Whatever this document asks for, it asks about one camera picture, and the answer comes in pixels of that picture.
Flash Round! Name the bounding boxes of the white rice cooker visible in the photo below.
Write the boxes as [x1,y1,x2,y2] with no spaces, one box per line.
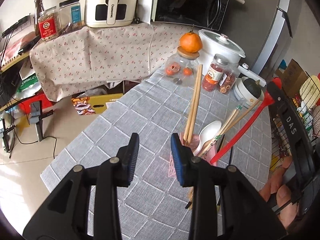
[199,29,246,73]

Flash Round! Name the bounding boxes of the pink lattice utensil holder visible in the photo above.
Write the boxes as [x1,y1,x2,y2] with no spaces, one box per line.
[167,132,218,179]

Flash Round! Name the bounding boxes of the jar of dried fruit rings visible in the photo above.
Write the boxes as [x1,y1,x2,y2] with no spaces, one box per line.
[219,67,238,95]

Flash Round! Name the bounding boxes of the white cloth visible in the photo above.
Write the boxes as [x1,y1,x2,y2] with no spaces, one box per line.
[136,0,157,25]

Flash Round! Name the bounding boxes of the pale cabbage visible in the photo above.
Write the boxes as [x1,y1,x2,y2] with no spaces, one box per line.
[300,79,320,103]

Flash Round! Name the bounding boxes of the blue label clear container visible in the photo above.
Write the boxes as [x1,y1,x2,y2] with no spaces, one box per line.
[59,0,83,33]

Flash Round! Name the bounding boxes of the glass jar with bamboo lid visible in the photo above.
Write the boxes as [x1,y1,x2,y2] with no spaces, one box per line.
[165,46,201,87]

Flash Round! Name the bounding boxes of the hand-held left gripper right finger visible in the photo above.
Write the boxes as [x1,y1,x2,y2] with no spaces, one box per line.
[170,133,288,240]

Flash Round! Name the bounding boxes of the cream air fryer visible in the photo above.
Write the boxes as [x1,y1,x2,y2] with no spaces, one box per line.
[84,0,140,28]

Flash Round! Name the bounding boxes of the brown cardboard box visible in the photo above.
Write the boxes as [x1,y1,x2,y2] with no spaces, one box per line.
[275,59,308,98]

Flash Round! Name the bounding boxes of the dark green squash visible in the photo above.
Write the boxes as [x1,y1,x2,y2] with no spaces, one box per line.
[242,77,262,98]

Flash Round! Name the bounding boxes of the white bowl with dark rim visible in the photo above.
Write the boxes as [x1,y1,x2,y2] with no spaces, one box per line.
[239,76,265,108]

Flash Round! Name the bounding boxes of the white plastic spoon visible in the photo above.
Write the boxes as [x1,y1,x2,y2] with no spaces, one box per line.
[194,120,222,157]

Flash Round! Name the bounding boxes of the jar of red berries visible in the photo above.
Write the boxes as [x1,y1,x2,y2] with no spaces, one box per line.
[202,54,229,92]

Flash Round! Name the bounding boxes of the grey checked tablecloth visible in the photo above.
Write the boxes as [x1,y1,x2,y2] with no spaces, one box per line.
[40,62,273,240]

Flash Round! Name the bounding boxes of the printed light bamboo chopstick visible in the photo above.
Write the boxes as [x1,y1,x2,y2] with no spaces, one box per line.
[185,187,194,209]
[199,104,242,153]
[219,102,259,134]

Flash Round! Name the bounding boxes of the white wrap roll dispenser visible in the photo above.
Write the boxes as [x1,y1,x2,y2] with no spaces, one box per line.
[237,64,267,87]

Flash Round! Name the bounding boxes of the wooden shelf unit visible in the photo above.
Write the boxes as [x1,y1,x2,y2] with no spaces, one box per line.
[0,52,32,110]

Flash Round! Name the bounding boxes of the glass vase with dry twigs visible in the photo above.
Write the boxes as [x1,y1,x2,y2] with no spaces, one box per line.
[24,0,48,35]

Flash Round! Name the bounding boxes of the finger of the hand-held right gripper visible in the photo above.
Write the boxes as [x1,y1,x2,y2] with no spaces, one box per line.
[266,80,292,116]

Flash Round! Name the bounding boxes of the red plastic spoon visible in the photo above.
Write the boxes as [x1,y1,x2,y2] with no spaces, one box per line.
[210,77,280,166]

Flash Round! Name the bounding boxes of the floral cabinet cover cloth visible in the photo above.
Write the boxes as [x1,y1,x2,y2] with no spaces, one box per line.
[29,21,200,103]

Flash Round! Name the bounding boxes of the green and white bag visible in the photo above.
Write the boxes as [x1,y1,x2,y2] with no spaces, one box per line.
[16,74,42,98]

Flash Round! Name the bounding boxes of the yellow cartoon print box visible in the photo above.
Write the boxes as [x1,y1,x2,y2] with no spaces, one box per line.
[71,92,124,115]

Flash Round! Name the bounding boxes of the pink packet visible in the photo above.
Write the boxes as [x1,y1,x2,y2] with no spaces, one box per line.
[0,36,40,60]

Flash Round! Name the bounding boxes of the grey refrigerator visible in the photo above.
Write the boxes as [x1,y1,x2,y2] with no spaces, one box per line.
[244,0,293,74]

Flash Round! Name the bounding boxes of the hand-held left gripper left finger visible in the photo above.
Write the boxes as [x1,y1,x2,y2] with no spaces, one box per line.
[22,132,140,240]

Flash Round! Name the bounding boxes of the black floor cable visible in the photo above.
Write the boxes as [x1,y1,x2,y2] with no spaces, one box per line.
[15,135,59,159]

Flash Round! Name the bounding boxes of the black microwave oven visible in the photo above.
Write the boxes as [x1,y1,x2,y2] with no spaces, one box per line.
[151,0,229,30]

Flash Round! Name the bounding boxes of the black wire rack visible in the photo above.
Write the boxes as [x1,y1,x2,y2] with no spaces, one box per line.
[271,74,320,180]

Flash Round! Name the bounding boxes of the plain wooden chopstick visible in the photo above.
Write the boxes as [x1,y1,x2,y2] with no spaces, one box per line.
[183,64,201,142]
[187,64,203,145]

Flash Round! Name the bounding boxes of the person's right hand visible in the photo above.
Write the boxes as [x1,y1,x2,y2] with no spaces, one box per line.
[259,156,304,232]

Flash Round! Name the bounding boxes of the red box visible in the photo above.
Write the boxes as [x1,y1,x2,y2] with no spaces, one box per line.
[19,94,53,114]

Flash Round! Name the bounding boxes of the large orange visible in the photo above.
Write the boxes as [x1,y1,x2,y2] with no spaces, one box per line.
[179,31,203,53]

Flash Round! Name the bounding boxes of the red label glass jar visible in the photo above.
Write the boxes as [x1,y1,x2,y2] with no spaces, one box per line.
[37,6,60,42]

